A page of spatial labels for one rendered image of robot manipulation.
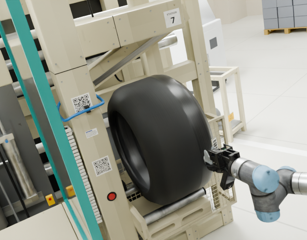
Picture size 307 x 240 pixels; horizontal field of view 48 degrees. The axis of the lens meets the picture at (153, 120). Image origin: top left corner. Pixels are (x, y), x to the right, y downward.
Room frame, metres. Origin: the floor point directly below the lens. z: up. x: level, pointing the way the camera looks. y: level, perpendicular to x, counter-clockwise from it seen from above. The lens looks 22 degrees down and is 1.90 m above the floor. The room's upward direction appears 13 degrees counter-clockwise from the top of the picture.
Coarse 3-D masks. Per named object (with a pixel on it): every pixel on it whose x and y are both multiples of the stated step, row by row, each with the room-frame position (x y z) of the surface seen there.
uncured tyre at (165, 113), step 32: (128, 96) 1.40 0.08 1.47; (160, 96) 1.37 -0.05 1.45; (192, 96) 1.40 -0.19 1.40; (128, 128) 1.75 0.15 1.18; (160, 128) 1.25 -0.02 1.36; (192, 128) 1.28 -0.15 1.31; (128, 160) 1.66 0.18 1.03; (160, 160) 1.21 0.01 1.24; (192, 160) 1.24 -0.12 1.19; (160, 192) 1.24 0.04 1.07; (192, 192) 1.34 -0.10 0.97
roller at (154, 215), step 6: (198, 192) 1.40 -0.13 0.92; (204, 192) 1.40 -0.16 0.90; (186, 198) 1.37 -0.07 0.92; (192, 198) 1.38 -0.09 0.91; (198, 198) 1.39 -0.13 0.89; (168, 204) 1.35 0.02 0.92; (174, 204) 1.35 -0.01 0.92; (180, 204) 1.35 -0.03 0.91; (186, 204) 1.37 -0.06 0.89; (156, 210) 1.33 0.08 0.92; (162, 210) 1.32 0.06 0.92; (168, 210) 1.33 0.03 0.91; (174, 210) 1.34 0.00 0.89; (144, 216) 1.30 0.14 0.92; (150, 216) 1.30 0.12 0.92; (156, 216) 1.30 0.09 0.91; (162, 216) 1.31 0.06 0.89; (150, 222) 1.29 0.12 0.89
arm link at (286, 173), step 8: (280, 168) 1.01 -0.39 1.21; (288, 168) 0.99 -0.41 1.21; (280, 176) 0.96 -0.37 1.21; (288, 176) 0.94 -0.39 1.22; (296, 176) 0.92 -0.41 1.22; (304, 176) 0.91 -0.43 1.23; (288, 184) 0.92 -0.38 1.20; (296, 184) 0.91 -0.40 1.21; (304, 184) 0.89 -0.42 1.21; (288, 192) 0.93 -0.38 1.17; (296, 192) 0.91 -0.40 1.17; (304, 192) 0.89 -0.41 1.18
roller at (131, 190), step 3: (129, 186) 1.59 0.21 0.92; (132, 186) 1.58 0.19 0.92; (129, 189) 1.56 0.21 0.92; (132, 189) 1.57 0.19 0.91; (135, 189) 1.57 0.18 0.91; (126, 192) 1.55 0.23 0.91; (129, 192) 1.55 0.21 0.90; (132, 192) 1.56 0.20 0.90; (135, 192) 1.57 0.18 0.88; (126, 195) 1.55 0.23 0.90; (129, 195) 1.56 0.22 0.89
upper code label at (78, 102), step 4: (88, 92) 1.33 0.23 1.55; (80, 96) 1.32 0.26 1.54; (84, 96) 1.32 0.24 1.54; (88, 96) 1.33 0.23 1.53; (72, 100) 1.30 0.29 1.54; (76, 100) 1.31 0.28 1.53; (80, 100) 1.31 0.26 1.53; (84, 100) 1.32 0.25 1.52; (88, 100) 1.32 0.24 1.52; (72, 104) 1.30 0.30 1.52; (76, 104) 1.31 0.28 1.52; (80, 104) 1.31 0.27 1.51; (84, 104) 1.32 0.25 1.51; (88, 104) 1.32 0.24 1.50; (76, 108) 1.30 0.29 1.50; (80, 108) 1.31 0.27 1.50; (76, 112) 1.30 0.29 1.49
